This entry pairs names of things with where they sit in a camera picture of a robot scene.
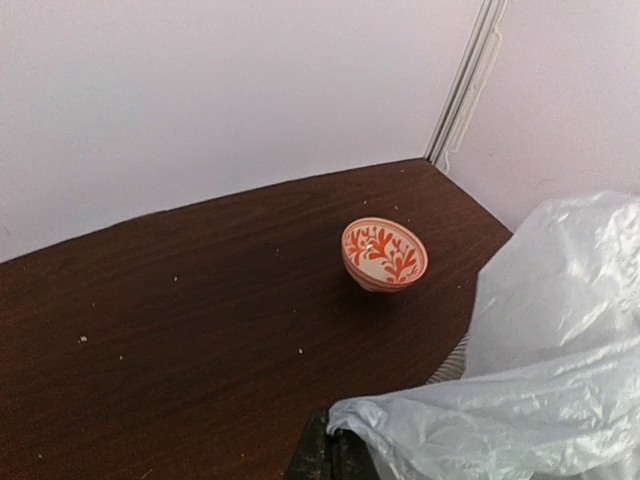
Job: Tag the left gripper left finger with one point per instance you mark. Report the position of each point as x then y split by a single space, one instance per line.
312 457

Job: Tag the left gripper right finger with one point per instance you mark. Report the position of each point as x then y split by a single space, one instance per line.
350 458

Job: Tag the grey mesh trash bin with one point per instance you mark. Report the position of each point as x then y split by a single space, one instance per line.
453 367

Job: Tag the light blue plastic trash bag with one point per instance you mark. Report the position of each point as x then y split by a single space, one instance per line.
551 384

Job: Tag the orange white patterned bowl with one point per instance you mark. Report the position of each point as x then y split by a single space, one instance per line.
382 256

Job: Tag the right aluminium frame post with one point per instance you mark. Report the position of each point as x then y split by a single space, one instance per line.
469 81

